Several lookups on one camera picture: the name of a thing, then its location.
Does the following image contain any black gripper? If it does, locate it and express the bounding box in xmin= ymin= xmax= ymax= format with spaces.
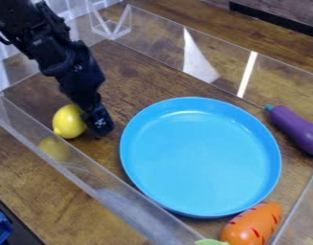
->
xmin=40 ymin=41 xmax=114 ymax=138

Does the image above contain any yellow toy lemon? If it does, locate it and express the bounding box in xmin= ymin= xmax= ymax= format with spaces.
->
xmin=52 ymin=104 xmax=87 ymax=139

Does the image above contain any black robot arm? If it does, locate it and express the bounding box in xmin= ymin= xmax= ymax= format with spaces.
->
xmin=0 ymin=0 xmax=114 ymax=138

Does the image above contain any blue round plastic tray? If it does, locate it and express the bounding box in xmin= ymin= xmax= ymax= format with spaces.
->
xmin=119 ymin=97 xmax=281 ymax=218

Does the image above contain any blue object at corner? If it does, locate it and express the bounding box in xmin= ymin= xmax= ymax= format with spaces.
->
xmin=0 ymin=211 xmax=13 ymax=245

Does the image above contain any purple toy eggplant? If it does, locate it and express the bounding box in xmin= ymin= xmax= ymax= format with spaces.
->
xmin=265 ymin=104 xmax=313 ymax=155

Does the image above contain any orange toy carrot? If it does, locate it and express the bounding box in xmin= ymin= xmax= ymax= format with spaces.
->
xmin=195 ymin=200 xmax=284 ymax=245

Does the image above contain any clear acrylic enclosure wall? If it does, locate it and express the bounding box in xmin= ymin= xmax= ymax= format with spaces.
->
xmin=0 ymin=0 xmax=313 ymax=245

